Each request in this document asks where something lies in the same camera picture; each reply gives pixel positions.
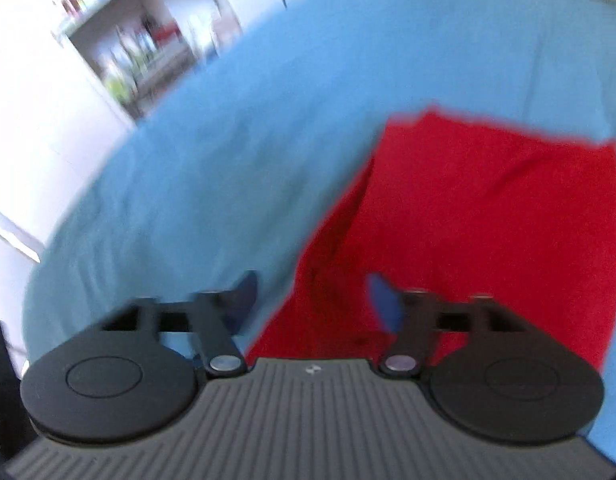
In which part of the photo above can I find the blue bed sheet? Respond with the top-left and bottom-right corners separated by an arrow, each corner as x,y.
20,0 -> 616,467

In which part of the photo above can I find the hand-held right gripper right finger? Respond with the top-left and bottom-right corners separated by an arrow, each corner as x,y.
368,272 -> 531,378

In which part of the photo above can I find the white shelf unit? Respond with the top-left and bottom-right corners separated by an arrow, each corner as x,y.
50,0 -> 243,122

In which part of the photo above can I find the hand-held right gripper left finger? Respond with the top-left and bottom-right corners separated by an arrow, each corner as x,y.
100,269 -> 261,377

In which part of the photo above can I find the red knit sweater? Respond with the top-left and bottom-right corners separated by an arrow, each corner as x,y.
245,104 -> 616,380

